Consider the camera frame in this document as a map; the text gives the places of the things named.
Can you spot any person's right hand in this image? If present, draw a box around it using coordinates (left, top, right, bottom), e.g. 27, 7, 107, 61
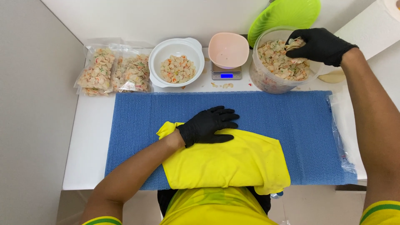
285, 28, 359, 67

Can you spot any person's left hand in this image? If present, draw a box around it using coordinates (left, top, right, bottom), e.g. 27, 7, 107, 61
176, 106, 240, 148

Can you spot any handful of colourful crackers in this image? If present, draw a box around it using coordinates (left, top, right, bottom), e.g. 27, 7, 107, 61
284, 37, 309, 64

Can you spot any beige round flat object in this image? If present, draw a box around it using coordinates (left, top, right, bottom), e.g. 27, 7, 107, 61
318, 70, 346, 84

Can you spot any yellow cloth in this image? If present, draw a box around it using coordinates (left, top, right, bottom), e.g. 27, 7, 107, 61
156, 121, 291, 195

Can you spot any heap of crackers in container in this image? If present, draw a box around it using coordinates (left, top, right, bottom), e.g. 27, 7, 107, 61
257, 39, 311, 82

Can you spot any lime green plastic lid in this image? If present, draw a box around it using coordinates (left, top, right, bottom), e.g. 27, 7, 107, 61
247, 0, 321, 48

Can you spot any silver digital kitchen scale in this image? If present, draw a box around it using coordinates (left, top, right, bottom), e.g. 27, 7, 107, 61
211, 61, 243, 81

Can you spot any heap of crackers in bowl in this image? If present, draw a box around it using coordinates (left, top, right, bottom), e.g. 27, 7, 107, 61
160, 55, 196, 84

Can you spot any clear round plastic container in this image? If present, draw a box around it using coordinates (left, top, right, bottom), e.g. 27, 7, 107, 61
249, 26, 325, 94

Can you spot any white round object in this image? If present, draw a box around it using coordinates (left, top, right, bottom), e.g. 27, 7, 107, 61
376, 0, 400, 23

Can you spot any pink plastic bowl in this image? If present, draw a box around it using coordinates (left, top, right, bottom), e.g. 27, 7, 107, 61
208, 32, 250, 69

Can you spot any person's yellow green shirt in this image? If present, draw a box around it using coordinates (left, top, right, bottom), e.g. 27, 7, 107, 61
82, 187, 400, 225

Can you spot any black chair seat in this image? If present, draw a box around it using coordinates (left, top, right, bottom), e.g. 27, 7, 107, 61
157, 186, 271, 217

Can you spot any blue woven table mat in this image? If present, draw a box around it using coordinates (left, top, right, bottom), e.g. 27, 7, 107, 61
104, 90, 358, 191

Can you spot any clear bag of crackers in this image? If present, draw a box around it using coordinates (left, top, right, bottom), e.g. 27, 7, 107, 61
76, 87, 110, 97
112, 47, 153, 93
74, 44, 117, 94

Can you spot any stack of empty clear bags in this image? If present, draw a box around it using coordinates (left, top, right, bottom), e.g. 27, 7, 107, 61
326, 91, 358, 174

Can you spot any white bowl with handles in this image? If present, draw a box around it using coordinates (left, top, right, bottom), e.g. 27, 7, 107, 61
148, 37, 205, 88

